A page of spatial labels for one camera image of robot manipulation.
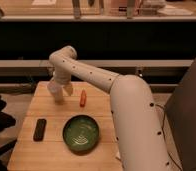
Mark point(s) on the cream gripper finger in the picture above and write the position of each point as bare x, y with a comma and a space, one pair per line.
52, 86
68, 89

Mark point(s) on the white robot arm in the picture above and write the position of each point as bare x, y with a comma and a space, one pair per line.
138, 130

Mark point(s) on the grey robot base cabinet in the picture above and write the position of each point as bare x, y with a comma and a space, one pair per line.
181, 113

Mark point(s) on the green ceramic bowl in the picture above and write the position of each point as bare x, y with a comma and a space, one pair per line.
81, 133

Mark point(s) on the orange carrot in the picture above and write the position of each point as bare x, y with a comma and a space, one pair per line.
83, 98

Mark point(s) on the black remote control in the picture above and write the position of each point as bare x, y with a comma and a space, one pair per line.
39, 130

